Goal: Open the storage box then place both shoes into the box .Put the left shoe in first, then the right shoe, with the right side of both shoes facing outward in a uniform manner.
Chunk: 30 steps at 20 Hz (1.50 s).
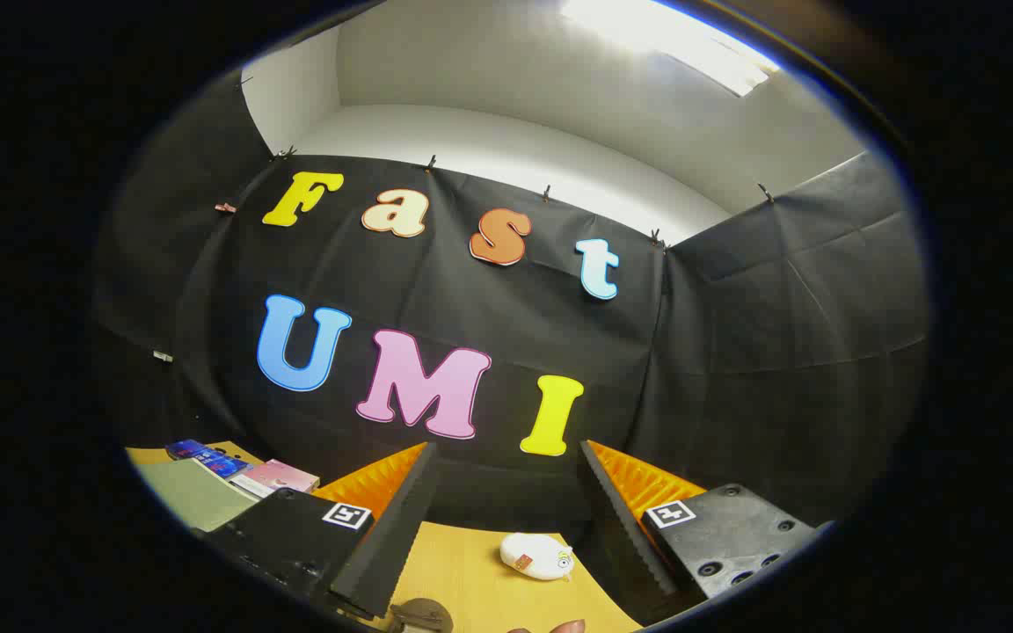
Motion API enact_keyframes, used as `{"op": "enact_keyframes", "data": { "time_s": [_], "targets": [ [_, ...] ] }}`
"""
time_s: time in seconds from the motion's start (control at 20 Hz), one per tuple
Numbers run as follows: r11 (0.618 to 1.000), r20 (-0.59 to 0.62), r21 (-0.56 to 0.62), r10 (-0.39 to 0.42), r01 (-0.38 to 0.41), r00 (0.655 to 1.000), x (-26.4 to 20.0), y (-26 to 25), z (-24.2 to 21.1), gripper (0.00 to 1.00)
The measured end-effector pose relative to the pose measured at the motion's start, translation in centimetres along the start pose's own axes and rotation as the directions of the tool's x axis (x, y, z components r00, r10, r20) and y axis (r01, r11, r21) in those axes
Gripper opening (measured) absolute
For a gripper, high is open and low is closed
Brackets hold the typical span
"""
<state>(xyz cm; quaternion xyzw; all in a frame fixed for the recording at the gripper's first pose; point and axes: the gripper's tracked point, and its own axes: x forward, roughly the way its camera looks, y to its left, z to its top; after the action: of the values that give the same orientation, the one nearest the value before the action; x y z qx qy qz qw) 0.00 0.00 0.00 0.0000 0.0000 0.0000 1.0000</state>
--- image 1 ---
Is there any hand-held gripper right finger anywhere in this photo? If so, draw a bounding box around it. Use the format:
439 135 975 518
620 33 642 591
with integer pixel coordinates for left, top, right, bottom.
579 440 824 627

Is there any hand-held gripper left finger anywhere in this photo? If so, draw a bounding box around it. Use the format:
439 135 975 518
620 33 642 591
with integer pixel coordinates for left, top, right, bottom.
203 442 439 621

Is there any brown fluffy shoe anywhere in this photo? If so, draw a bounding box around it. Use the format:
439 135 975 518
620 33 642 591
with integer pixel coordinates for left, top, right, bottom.
388 598 455 633

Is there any green fabric storage box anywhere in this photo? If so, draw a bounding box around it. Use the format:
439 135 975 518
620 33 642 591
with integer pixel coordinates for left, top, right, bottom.
133 459 259 533

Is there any white plush toy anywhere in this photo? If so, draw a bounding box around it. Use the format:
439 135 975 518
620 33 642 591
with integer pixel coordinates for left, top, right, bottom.
499 532 575 583

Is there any pink book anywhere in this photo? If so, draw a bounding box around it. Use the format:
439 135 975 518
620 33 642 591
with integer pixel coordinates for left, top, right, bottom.
230 458 321 500

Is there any blue book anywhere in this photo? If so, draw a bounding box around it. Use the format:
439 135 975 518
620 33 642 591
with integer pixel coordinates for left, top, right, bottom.
164 438 250 480

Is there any row of black cloth clips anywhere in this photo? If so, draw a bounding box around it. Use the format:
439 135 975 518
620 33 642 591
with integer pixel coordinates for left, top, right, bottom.
238 77 776 247

